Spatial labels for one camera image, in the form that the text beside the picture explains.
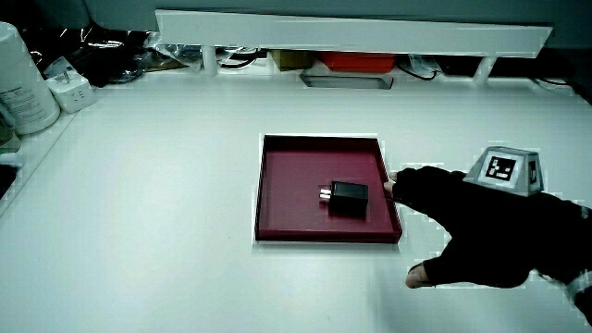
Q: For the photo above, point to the person's right hand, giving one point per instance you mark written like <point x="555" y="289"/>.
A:
<point x="490" y="231"/>

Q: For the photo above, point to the black charger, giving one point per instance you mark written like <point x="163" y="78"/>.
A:
<point x="349" y="196"/>

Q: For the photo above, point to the dark red square plate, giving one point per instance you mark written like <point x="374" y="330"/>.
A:
<point x="296" y="185"/>

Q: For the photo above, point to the orange box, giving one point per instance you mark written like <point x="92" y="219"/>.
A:
<point x="357" y="61"/>

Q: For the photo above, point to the white raised shelf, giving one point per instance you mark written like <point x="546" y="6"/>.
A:
<point x="351" y="34"/>

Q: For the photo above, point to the brown cardboard box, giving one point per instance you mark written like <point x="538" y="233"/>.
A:
<point x="291" y="60"/>

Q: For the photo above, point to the clear plastic bag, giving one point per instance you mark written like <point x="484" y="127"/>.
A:
<point x="178" y="53"/>

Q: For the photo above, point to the black plastic bag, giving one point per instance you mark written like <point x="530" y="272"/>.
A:
<point x="92" y="51"/>

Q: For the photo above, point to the white power adapter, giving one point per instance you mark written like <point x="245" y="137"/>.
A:
<point x="71" y="92"/>

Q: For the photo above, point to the white cylindrical container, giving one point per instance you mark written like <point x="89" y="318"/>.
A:
<point x="20" y="88"/>

